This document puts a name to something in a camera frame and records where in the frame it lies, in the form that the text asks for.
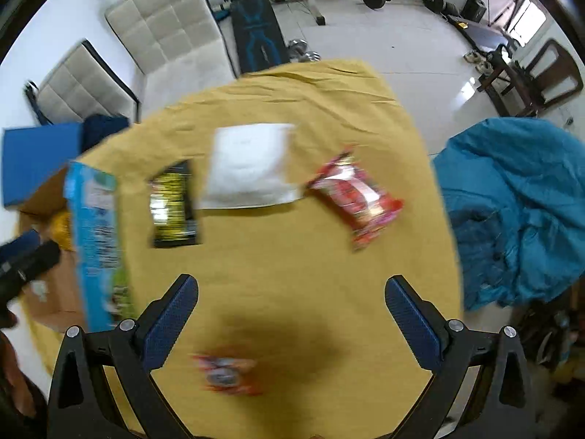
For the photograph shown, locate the pair of metal dumbbells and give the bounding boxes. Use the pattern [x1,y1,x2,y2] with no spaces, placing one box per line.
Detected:
[288,39,323,62]

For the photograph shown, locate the teal blanket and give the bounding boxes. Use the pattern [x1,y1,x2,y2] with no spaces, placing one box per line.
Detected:
[432,118,585,312]

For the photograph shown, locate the pair of light shoes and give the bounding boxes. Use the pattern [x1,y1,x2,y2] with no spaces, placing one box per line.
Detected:
[463,50,492,71]

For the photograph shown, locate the white soft packet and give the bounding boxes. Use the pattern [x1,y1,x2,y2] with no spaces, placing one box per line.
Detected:
[199,123,305,211]

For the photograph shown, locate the black yellow snack packet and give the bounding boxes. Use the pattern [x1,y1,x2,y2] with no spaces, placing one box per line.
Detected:
[147,160,204,250]

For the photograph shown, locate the window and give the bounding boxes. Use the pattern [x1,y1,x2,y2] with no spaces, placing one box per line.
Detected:
[505,0,547,49]

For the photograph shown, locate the black box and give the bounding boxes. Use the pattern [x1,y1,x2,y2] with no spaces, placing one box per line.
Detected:
[461,0,487,23]

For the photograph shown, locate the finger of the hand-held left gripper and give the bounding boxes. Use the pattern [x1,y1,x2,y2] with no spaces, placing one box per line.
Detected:
[0,240,62,305]
[0,230,42,274]

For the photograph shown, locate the dark blue cloth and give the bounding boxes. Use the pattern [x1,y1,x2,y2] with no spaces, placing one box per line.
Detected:
[81,113,131,153]

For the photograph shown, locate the dark wooden chair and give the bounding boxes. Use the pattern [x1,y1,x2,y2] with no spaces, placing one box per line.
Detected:
[478,39,585,117]

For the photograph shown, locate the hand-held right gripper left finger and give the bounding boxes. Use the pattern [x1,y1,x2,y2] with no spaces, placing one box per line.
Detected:
[47,273,199,439]

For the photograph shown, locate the black blue bench pad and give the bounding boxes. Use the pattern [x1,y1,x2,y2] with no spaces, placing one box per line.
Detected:
[229,0,292,75]

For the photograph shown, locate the blue foam mat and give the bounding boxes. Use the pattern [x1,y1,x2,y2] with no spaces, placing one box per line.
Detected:
[1,121,85,211]

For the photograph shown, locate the person's left forearm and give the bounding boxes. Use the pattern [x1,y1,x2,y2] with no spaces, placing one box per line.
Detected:
[0,311,46,439]

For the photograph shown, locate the dark bags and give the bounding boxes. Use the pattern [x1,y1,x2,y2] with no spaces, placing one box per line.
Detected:
[516,302,585,376]

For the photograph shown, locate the white padded chair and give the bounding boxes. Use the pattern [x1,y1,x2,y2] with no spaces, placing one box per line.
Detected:
[35,40,140,124]
[104,0,238,126]

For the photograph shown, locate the blue printed cardboard box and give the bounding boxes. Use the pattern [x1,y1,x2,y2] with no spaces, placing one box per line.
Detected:
[18,161,138,334]

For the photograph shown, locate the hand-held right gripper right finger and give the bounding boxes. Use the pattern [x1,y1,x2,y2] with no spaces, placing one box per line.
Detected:
[385,274,535,439]

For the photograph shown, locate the yellow tablecloth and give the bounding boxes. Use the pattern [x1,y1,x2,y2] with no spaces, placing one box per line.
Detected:
[18,59,467,439]

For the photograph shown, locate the orange red snack packet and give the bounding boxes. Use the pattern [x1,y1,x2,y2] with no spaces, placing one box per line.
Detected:
[189,352,263,396]

